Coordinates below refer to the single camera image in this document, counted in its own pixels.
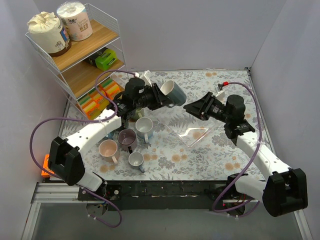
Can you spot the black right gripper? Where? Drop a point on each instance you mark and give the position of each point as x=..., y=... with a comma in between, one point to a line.
x=205, y=107

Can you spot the white wire wooden shelf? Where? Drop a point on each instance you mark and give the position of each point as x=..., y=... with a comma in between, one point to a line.
x=71, y=72

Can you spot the white toilet paper pack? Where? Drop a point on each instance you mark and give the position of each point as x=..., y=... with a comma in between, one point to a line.
x=75, y=19

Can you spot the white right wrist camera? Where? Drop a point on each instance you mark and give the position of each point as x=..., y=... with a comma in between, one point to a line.
x=220, y=92

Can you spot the peach pink mug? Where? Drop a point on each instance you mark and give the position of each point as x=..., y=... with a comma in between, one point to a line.
x=110, y=151

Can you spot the green mug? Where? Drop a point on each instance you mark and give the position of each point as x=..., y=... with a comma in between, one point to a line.
x=139, y=113

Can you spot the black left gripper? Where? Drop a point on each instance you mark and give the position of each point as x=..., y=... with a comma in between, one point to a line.
x=157, y=94

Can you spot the orange pink candy box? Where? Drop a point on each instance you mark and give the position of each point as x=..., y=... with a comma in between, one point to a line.
x=45, y=166

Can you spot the green tissue box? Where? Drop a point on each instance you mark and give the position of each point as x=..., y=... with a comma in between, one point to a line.
x=102, y=59

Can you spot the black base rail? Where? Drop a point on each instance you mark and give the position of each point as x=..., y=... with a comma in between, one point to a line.
x=164, y=194

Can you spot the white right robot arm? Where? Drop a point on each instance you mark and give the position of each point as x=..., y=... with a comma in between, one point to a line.
x=284, y=189

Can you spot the blue butterfly mug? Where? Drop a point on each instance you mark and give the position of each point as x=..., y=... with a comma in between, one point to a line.
x=109, y=136

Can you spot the slate blue mug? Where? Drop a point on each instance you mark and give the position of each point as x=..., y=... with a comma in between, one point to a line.
x=136, y=161

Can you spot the floral table mat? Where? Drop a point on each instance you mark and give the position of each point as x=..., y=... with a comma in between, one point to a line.
x=166, y=157

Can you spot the clear acrylic tray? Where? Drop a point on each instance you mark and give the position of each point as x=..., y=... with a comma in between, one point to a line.
x=183, y=125

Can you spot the colourful sponge packs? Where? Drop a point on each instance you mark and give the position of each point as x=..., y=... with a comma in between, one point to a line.
x=94, y=103

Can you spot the blue white mug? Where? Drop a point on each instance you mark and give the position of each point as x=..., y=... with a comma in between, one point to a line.
x=144, y=127

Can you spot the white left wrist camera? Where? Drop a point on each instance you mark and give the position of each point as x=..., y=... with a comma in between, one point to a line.
x=145, y=76

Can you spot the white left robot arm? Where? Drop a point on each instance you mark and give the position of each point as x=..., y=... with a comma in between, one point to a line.
x=65, y=156

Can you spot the cream toilet paper roll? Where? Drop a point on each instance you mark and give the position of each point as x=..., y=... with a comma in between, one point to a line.
x=48, y=32

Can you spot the mauve pink mug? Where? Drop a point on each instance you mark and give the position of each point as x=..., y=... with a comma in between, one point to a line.
x=127, y=140

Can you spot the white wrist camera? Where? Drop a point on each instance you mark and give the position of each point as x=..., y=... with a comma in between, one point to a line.
x=145, y=76
x=220, y=92

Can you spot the teal grey mug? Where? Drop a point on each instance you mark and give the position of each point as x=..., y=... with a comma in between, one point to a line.
x=174, y=92

